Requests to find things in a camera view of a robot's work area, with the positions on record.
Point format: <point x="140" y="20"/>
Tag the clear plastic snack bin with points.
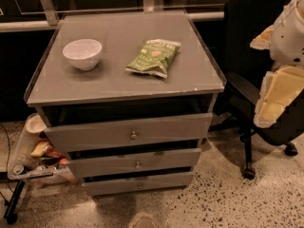
<point x="35" y="160"/>

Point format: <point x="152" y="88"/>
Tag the soda can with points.
<point x="19" y="169"/>

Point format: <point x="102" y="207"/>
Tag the white cup in bin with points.
<point x="35" y="124"/>

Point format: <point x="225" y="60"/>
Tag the grey drawer cabinet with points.
<point x="65" y="95"/>

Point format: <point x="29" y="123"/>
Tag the black stand leg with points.
<point x="10" y="216"/>

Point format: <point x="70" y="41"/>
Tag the green chip bag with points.
<point x="154" y="58"/>

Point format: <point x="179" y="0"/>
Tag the black office chair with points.
<point x="244" y="67"/>

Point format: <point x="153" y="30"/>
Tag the red snack packet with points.
<point x="53" y="153"/>

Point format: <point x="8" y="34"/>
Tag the yellow snack packet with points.
<point x="40" y="149"/>

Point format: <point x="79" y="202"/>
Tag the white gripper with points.
<point x="289" y="40"/>

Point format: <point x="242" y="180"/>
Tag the grey drawer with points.
<point x="88" y="136"/>
<point x="118" y="186"/>
<point x="131" y="163"/>

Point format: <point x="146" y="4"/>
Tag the white ceramic bowl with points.
<point x="83" y="54"/>

